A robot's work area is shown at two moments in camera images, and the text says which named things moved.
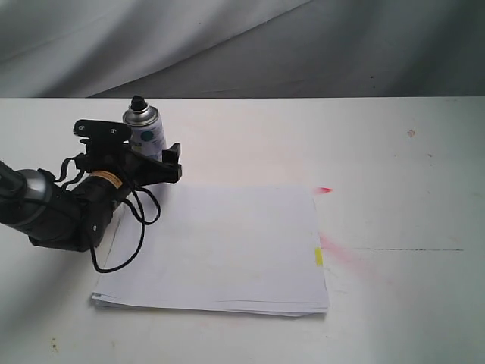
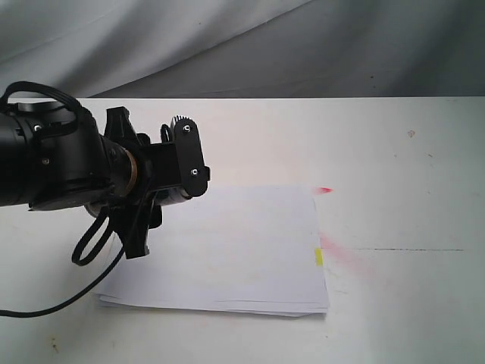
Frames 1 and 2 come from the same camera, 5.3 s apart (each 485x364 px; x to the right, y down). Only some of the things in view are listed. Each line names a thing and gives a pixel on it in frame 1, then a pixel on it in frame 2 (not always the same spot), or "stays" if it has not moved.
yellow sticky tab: [319, 257] stays
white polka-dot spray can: [148, 137] to [171, 196]
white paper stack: [254, 249] stays
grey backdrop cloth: [242, 48] stays
